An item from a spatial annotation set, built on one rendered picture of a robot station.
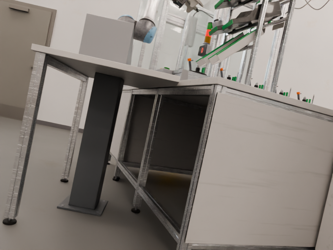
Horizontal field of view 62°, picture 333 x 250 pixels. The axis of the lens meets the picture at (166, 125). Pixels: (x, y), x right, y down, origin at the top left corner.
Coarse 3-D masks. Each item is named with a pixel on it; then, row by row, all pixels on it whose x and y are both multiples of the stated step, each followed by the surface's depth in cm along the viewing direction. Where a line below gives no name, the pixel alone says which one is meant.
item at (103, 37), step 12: (84, 24) 163; (96, 24) 163; (108, 24) 163; (120, 24) 164; (132, 24) 164; (84, 36) 163; (96, 36) 164; (108, 36) 164; (120, 36) 164; (132, 36) 167; (84, 48) 164; (96, 48) 164; (108, 48) 164; (120, 48) 164; (108, 60) 164; (120, 60) 164
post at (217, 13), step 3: (219, 0) 209; (216, 9) 211; (219, 9) 210; (216, 12) 210; (219, 12) 210; (216, 15) 209; (219, 15) 210; (216, 18) 210; (213, 21) 211; (213, 36) 211; (213, 39) 211; (213, 42) 211; (204, 66) 211; (207, 66) 211; (207, 69) 212
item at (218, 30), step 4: (240, 12) 157; (244, 12) 157; (240, 16) 157; (216, 28) 156; (220, 28) 155; (236, 28) 163; (212, 32) 162; (216, 32) 161; (220, 32) 164; (224, 32) 167
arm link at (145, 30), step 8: (152, 0) 189; (160, 0) 193; (152, 8) 187; (144, 16) 186; (152, 16) 186; (136, 24) 180; (144, 24) 181; (152, 24) 184; (136, 32) 180; (144, 32) 180; (152, 32) 181; (144, 40) 184; (152, 40) 190
